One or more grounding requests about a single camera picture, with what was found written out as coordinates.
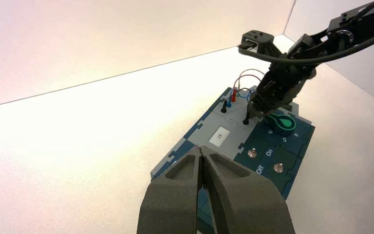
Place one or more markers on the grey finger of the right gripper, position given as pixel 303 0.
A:
pixel 254 109
pixel 266 112

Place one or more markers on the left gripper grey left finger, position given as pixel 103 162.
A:
pixel 171 200

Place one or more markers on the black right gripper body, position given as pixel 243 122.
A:
pixel 280 87

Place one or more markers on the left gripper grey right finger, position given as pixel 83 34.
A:
pixel 248 203

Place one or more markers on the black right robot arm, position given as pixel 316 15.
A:
pixel 358 25

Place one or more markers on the green teardrop rotary knob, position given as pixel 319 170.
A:
pixel 282 122

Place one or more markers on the blue grey task board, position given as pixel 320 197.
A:
pixel 238 135

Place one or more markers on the white number label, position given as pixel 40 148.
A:
pixel 219 137

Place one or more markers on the metal toggle switch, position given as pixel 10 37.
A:
pixel 252 152
pixel 278 168

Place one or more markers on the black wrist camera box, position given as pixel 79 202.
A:
pixel 258 37

